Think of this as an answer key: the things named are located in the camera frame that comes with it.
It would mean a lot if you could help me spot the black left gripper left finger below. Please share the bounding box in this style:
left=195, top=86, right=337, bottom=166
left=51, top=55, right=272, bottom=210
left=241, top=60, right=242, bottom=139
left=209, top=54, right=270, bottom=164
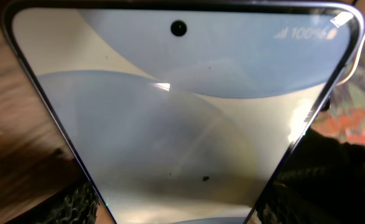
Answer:
left=7, top=180, right=99, bottom=224

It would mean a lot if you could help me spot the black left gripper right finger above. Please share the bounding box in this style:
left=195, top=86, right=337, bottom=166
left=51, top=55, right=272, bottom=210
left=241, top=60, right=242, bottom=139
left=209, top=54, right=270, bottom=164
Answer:
left=256, top=129, right=365, bottom=223

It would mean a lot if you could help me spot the blue Galaxy smartphone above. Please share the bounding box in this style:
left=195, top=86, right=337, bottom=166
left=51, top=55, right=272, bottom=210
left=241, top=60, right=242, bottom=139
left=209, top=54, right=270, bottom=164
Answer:
left=0, top=1, right=364, bottom=223

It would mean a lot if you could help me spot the white power strip cord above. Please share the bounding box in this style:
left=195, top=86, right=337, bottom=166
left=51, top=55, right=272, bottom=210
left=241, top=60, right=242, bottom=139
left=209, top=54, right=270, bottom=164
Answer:
left=336, top=4, right=365, bottom=87

